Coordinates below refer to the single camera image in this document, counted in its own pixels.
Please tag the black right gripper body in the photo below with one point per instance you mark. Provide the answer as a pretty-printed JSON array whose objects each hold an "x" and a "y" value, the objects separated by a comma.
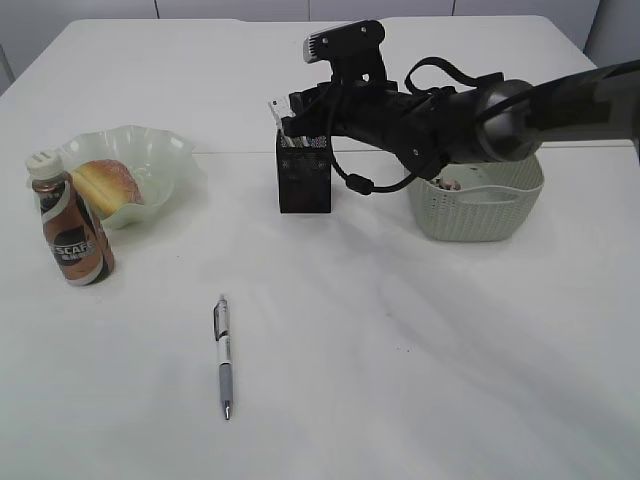
[{"x": 361, "y": 110}]

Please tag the clear plastic ruler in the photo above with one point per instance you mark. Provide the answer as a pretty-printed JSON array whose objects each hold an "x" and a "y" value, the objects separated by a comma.
[{"x": 280, "y": 108}]

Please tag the white beige-grip pen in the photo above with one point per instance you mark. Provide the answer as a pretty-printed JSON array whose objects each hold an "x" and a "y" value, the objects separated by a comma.
[{"x": 286, "y": 140}]

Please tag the golden bread roll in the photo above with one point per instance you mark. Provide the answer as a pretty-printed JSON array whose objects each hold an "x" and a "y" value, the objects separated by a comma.
[{"x": 107, "y": 185}]

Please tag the brown coffee bottle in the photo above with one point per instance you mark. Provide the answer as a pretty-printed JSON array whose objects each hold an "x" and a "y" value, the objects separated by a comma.
[{"x": 73, "y": 233}]

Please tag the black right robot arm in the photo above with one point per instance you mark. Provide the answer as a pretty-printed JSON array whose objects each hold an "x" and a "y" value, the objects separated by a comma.
[{"x": 495, "y": 120}]

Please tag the black mesh pen holder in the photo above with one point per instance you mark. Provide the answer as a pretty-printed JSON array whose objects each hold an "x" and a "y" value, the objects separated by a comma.
[{"x": 304, "y": 177}]

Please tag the green plastic woven basket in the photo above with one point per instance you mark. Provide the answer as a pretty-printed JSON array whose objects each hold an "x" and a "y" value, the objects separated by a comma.
[{"x": 495, "y": 200}]

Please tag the green wavy glass plate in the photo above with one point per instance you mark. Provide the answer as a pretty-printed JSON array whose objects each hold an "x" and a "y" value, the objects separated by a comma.
[{"x": 159, "y": 160}]

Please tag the white grey-grip pen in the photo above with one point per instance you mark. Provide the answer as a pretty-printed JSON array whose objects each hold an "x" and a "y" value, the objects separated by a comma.
[{"x": 221, "y": 330}]

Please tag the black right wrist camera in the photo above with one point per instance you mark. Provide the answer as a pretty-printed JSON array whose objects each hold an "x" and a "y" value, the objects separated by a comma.
[{"x": 352, "y": 49}]

